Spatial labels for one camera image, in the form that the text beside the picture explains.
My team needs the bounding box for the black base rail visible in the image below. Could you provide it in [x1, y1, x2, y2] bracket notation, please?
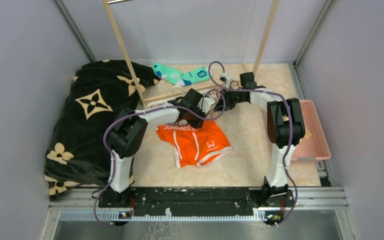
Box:
[97, 187, 296, 225]

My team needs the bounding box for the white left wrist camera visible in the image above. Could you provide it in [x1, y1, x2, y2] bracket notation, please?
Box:
[198, 91, 220, 114]

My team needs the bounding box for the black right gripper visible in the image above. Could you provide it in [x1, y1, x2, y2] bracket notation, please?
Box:
[213, 86, 246, 112]

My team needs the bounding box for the wooden drying rack frame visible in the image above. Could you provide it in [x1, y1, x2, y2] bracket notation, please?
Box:
[102, 0, 280, 107]

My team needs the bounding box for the black floral blanket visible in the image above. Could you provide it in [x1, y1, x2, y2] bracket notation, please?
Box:
[44, 59, 160, 201]

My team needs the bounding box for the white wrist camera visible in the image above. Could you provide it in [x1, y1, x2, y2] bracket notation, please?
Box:
[219, 72, 234, 88]
[198, 91, 220, 114]

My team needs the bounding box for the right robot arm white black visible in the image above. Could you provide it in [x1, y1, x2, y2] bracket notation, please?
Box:
[214, 72, 306, 206]

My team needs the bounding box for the orange underwear white trim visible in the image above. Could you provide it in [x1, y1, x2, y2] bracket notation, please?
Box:
[154, 120, 233, 168]

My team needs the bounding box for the beige cloth in basket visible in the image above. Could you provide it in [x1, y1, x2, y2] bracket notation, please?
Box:
[301, 128, 313, 141]

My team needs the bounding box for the white plastic clip hanger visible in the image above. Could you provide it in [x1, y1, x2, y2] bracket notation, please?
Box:
[144, 86, 221, 110]

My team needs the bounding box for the pink perforated plastic basket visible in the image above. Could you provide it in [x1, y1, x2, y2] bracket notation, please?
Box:
[291, 99, 332, 162]

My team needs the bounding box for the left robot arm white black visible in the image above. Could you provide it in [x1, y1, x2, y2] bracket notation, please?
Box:
[103, 89, 216, 207]

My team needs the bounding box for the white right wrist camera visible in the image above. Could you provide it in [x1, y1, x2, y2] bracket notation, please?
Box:
[219, 72, 234, 88]

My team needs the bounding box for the green patterned sock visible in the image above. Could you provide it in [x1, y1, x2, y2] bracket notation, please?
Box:
[151, 62, 210, 87]

